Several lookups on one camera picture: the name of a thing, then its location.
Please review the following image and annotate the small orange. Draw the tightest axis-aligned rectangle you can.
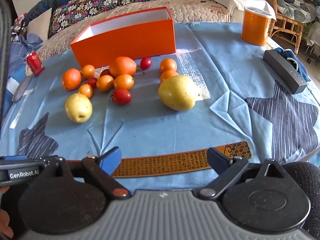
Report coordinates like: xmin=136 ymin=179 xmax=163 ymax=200
xmin=160 ymin=70 xmax=179 ymax=82
xmin=78 ymin=84 xmax=94 ymax=99
xmin=114 ymin=74 xmax=134 ymax=90
xmin=96 ymin=75 xmax=115 ymax=92
xmin=80 ymin=64 xmax=96 ymax=79
xmin=160 ymin=58 xmax=177 ymax=73

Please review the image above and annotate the blue cloth heap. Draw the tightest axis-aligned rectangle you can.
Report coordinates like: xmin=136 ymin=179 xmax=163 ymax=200
xmin=10 ymin=34 xmax=44 ymax=63

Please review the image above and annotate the white pillow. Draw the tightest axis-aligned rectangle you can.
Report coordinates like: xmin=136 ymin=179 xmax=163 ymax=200
xmin=27 ymin=8 xmax=52 ymax=42

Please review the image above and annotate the grey oblong flat object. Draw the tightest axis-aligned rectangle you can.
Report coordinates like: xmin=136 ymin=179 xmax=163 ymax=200
xmin=12 ymin=75 xmax=34 ymax=103

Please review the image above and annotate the red soda can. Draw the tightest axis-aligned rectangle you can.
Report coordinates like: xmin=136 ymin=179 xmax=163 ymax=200
xmin=26 ymin=52 xmax=45 ymax=77

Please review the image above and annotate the large yellow pear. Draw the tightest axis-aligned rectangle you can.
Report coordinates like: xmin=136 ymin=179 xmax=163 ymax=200
xmin=157 ymin=75 xmax=199 ymax=111

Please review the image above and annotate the dark grey long box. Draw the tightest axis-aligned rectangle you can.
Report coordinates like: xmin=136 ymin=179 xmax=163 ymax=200
xmin=263 ymin=50 xmax=308 ymax=94

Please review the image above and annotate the leaf-print chair cushion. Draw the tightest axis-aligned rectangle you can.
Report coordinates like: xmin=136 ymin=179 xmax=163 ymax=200
xmin=276 ymin=0 xmax=312 ymax=23

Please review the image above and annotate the wicker chair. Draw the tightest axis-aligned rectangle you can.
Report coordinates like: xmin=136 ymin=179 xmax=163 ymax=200
xmin=250 ymin=0 xmax=320 ymax=53

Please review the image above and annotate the white cloth-covered side table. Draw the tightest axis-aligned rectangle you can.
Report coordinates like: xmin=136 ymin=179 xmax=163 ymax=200
xmin=204 ymin=0 xmax=277 ymax=22

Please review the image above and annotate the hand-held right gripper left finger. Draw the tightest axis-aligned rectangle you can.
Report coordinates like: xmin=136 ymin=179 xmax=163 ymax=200
xmin=56 ymin=147 xmax=130 ymax=200

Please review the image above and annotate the floral cloth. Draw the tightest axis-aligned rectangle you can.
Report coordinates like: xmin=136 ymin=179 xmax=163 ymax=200
xmin=14 ymin=14 xmax=28 ymax=32

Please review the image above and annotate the dark blue towel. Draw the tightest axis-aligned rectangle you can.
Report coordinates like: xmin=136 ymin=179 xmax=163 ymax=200
xmin=275 ymin=47 xmax=312 ymax=82

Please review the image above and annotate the person's left hand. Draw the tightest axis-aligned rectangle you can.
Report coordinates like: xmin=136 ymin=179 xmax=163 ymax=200
xmin=0 ymin=209 xmax=13 ymax=239

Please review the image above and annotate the brown patterned flat strip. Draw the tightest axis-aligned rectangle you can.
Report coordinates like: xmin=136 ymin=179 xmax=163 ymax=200
xmin=112 ymin=141 xmax=252 ymax=178

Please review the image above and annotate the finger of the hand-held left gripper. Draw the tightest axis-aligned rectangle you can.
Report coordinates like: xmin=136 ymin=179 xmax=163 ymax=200
xmin=37 ymin=157 xmax=58 ymax=166

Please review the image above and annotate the black braided cable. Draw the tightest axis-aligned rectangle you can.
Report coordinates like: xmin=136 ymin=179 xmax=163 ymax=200
xmin=0 ymin=0 xmax=12 ymax=112

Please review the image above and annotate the orange cylindrical container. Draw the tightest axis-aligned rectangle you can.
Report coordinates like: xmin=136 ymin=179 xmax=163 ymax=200
xmin=241 ymin=6 xmax=273 ymax=46

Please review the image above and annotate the orange cardboard box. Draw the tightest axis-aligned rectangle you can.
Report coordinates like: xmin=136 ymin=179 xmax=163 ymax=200
xmin=70 ymin=7 xmax=176 ymax=68

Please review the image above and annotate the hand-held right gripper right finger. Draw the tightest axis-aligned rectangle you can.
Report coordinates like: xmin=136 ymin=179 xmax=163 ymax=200
xmin=199 ymin=147 xmax=284 ymax=201

